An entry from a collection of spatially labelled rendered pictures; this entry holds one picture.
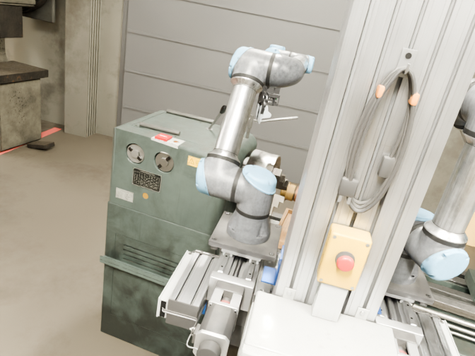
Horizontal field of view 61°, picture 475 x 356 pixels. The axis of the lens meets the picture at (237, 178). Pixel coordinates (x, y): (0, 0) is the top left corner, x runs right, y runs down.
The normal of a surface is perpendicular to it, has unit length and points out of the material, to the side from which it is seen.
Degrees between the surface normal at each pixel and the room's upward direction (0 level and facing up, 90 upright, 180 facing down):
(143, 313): 90
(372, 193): 90
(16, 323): 0
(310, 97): 90
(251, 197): 90
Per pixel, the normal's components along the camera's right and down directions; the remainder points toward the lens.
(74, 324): 0.18, -0.90
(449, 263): 0.14, 0.54
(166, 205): -0.30, 0.32
